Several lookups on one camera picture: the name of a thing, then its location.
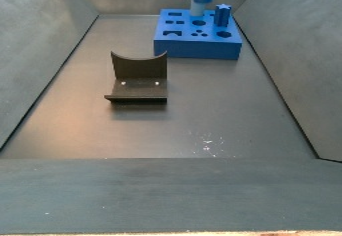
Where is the blue star-shaped peg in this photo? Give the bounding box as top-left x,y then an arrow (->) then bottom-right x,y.
214,4 -> 231,27

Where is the blue foam shape board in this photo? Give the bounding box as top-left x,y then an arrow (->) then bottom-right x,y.
153,9 -> 242,60

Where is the light blue round cylinder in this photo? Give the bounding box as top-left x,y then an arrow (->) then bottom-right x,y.
190,1 -> 206,16

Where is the dark curved cradle holder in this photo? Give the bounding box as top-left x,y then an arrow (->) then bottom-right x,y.
104,53 -> 168,102

